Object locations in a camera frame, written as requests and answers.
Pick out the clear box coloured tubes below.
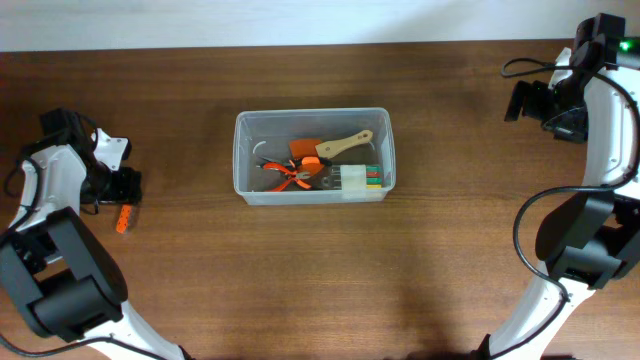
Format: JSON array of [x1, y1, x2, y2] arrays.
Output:
[[320, 165, 382, 192]]

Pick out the clear plastic container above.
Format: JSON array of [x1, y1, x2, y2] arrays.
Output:
[[233, 107, 396, 205]]

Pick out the orange black long-nose pliers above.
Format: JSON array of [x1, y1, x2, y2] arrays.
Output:
[[256, 155, 333, 176]]

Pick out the orange perforated strip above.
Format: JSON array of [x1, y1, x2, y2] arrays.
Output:
[[116, 204, 133, 234]]

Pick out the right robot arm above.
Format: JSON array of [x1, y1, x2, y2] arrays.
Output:
[[470, 13, 639, 359]]

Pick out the small red-handled pliers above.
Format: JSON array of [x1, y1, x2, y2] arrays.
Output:
[[261, 162, 312, 192]]

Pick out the orange scraper wooden handle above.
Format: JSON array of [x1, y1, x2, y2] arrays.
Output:
[[289, 130, 373, 160]]

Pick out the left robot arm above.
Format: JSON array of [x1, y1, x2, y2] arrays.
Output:
[[1, 108, 190, 359]]

